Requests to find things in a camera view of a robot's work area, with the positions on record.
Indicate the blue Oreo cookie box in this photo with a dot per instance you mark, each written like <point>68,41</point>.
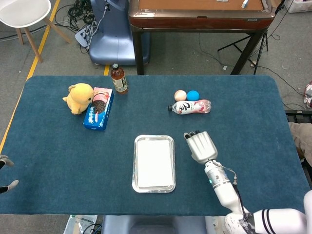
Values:
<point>97,117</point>

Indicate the pink white bundle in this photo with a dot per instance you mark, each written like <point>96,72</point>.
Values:
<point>309,95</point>

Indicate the brown mahjong table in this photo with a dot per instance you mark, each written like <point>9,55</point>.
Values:
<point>195,23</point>

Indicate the amber tea bottle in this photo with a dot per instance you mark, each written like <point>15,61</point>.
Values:
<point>119,83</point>

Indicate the blue table cover cloth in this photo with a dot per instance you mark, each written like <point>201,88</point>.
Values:
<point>61,170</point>

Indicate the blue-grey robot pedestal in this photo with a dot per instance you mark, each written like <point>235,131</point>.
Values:
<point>114,44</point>

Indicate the grey-blue robot body base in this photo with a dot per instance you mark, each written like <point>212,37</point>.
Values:
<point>146,225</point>

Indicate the clear bottle with white label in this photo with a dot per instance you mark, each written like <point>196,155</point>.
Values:
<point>190,107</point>

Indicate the brown cloth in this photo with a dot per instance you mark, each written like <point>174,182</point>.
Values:
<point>302,139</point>

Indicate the white power strip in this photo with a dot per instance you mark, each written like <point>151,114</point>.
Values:
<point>81,36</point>

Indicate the blue ball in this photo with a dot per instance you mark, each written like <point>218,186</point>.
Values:
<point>193,95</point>

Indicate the white chair with wooden legs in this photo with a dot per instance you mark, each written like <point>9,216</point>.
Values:
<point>22,12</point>

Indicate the black metal frame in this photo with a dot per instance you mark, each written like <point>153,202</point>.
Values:
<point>297,116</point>

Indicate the clear plastic bag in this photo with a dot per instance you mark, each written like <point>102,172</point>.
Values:
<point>78,223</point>

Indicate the yellow plush toy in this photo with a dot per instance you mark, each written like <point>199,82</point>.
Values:
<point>78,97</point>

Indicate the peach coloured ball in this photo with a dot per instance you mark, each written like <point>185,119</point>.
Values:
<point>180,95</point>

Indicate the white paper sheet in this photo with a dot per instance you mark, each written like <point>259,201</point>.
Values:
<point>154,163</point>

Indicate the silver metal tray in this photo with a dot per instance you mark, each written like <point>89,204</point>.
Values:
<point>153,190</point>

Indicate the black tripod stand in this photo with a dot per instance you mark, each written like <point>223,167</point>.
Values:
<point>260,52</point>

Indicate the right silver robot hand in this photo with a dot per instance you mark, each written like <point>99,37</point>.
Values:
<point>202,147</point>

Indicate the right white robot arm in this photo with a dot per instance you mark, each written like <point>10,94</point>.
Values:
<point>221,185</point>

